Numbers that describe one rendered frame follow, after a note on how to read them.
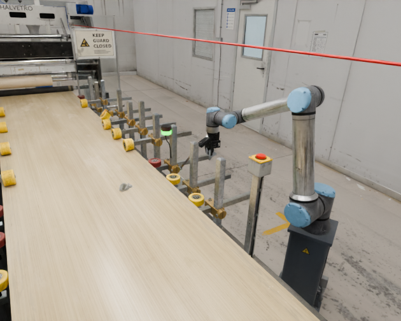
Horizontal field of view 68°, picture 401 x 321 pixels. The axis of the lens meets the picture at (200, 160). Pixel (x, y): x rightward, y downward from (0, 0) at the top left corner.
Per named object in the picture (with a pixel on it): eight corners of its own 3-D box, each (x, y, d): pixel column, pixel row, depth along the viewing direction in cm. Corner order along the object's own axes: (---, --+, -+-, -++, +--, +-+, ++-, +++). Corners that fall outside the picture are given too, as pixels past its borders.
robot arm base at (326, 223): (302, 212, 195) (304, 199, 191) (332, 222, 187) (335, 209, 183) (294, 227, 180) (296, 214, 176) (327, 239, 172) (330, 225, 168)
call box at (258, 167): (259, 169, 129) (261, 152, 125) (270, 176, 123) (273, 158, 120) (246, 172, 125) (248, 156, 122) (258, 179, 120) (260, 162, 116)
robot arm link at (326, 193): (335, 213, 179) (342, 187, 171) (320, 223, 168) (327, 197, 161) (312, 201, 189) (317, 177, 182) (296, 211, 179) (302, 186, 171)
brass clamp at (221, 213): (212, 205, 167) (212, 197, 165) (226, 217, 157) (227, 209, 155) (203, 208, 164) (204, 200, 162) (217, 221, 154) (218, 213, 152)
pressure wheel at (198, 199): (189, 209, 160) (189, 191, 155) (204, 211, 159) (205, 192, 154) (186, 218, 153) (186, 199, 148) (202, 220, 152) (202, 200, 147)
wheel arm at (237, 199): (253, 195, 178) (253, 188, 177) (256, 197, 176) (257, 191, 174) (190, 216, 157) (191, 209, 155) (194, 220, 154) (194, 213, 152)
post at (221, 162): (216, 233, 167) (221, 155, 147) (220, 237, 165) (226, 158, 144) (211, 235, 166) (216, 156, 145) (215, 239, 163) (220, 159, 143)
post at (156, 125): (158, 174, 223) (156, 112, 203) (160, 176, 220) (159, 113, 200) (154, 175, 221) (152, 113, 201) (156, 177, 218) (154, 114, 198)
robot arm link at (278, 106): (331, 80, 155) (238, 108, 208) (319, 82, 147) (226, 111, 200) (335, 102, 156) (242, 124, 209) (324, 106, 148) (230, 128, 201)
